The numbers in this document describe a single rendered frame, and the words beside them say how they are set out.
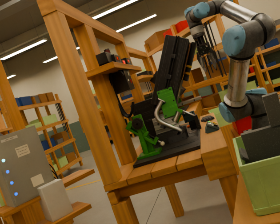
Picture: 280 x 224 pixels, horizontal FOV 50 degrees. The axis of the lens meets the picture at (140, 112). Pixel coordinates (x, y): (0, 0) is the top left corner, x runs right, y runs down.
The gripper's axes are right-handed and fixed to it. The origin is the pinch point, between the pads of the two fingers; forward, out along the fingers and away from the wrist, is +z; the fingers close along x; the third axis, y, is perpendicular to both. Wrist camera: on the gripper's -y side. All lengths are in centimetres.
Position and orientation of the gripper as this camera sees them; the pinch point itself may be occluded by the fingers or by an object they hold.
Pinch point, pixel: (210, 68)
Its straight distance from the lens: 176.2
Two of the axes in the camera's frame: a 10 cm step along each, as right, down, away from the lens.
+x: 9.2, -3.2, -2.2
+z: 3.3, 9.4, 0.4
